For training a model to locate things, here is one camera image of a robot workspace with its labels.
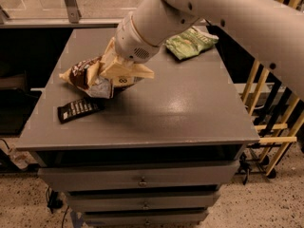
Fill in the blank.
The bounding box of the top grey drawer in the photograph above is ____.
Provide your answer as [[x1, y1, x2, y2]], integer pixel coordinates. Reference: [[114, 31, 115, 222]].
[[38, 161, 238, 192]]

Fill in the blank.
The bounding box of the bottom grey drawer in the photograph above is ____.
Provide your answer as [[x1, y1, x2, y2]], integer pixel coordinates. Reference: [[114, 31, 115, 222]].
[[84, 210, 208, 226]]

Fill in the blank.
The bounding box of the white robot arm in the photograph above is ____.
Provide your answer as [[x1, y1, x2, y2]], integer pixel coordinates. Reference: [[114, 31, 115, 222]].
[[110, 0, 304, 100]]

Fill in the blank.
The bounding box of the wooden rack on wheels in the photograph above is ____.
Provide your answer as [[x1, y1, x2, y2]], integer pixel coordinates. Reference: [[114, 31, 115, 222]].
[[238, 60, 304, 184]]

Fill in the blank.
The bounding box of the black rxbar chocolate bar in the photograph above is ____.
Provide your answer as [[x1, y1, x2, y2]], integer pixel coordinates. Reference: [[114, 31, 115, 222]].
[[57, 97, 105, 124]]

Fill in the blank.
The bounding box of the grey drawer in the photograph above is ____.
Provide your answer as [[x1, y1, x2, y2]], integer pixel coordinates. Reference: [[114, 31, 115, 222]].
[[84, 210, 208, 226], [38, 161, 238, 192], [67, 191, 219, 212]]

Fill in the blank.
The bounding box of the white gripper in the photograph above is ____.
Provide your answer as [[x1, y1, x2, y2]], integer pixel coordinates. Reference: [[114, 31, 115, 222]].
[[100, 12, 160, 79]]

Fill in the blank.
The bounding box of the green chip bag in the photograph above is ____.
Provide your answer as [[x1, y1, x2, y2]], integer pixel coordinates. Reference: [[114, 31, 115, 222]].
[[165, 27, 219, 61]]

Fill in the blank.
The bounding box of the black power adapter with cable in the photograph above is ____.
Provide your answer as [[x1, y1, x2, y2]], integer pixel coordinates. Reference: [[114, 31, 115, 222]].
[[46, 187, 63, 212]]

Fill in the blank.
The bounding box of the grey metal railing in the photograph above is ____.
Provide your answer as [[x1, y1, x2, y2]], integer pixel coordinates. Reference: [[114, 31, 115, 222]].
[[0, 0, 129, 29]]

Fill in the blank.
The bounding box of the brown chip bag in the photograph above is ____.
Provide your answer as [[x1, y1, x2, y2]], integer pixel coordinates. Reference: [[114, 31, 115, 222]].
[[59, 57, 154, 99]]

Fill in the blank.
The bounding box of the grey drawer cabinet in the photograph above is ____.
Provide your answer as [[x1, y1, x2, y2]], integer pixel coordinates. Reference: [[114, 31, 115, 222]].
[[18, 28, 258, 216]]

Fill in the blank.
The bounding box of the middle grey drawer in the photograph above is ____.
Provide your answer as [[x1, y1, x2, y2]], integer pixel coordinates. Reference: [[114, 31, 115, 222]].
[[67, 191, 219, 212]]

